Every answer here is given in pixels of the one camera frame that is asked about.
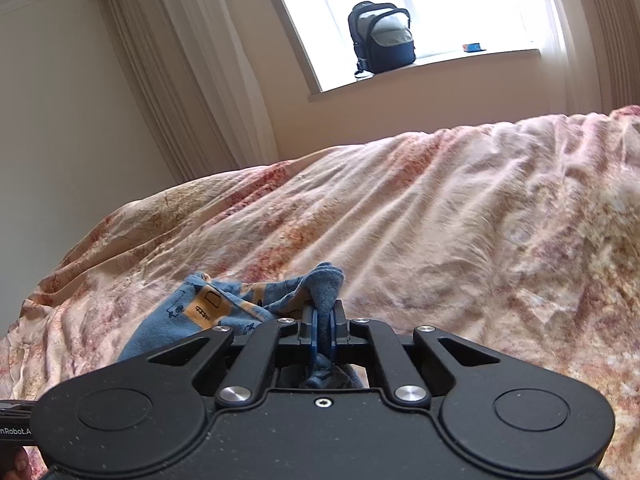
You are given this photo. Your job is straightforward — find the beige curtain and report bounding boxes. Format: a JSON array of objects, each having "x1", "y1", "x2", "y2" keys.
[
  {"x1": 97, "y1": 0, "x2": 211, "y2": 183},
  {"x1": 575, "y1": 0, "x2": 640, "y2": 113}
]

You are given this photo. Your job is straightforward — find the white sheer curtain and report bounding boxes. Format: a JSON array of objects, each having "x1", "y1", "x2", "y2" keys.
[
  {"x1": 535, "y1": 0, "x2": 603, "y2": 116},
  {"x1": 145, "y1": 0, "x2": 279, "y2": 168}
]

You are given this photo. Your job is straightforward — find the white window sill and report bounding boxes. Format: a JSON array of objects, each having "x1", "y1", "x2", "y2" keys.
[{"x1": 307, "y1": 49, "x2": 543, "y2": 103}]

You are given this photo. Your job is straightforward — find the white window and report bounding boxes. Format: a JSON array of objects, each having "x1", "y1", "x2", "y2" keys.
[{"x1": 252, "y1": 0, "x2": 566, "y2": 103}]

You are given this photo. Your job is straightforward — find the pink floral blanket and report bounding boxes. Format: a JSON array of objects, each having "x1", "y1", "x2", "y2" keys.
[{"x1": 0, "y1": 105, "x2": 640, "y2": 480}]

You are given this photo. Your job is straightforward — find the dark blue backpack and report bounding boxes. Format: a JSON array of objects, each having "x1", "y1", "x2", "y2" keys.
[{"x1": 347, "y1": 1, "x2": 417, "y2": 80}]

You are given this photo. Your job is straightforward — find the blue printed pants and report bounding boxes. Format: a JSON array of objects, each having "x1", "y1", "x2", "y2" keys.
[{"x1": 117, "y1": 261, "x2": 371, "y2": 391}]

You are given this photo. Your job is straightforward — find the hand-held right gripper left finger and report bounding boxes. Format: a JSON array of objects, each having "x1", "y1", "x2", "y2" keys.
[{"x1": 147, "y1": 308, "x2": 321, "y2": 406}]

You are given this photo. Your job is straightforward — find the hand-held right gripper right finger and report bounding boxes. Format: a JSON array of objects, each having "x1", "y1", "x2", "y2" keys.
[{"x1": 327, "y1": 302, "x2": 501, "y2": 406}]

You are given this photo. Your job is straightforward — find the person's left hand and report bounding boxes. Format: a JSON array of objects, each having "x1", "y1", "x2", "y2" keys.
[{"x1": 0, "y1": 449, "x2": 32, "y2": 480}]

